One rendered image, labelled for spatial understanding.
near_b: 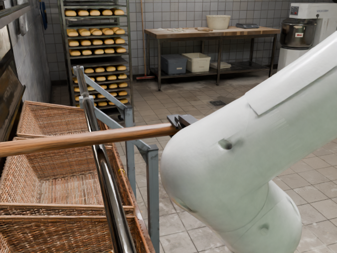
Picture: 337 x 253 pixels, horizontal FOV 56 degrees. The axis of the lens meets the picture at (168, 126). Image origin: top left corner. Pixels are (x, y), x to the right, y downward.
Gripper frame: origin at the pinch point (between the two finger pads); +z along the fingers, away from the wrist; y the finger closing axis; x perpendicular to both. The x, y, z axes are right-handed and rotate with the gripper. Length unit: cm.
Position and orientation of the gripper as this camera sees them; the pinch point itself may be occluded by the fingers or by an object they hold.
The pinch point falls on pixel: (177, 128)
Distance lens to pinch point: 74.1
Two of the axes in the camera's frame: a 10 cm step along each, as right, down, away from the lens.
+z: -3.0, -3.7, 8.8
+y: 0.0, 9.2, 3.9
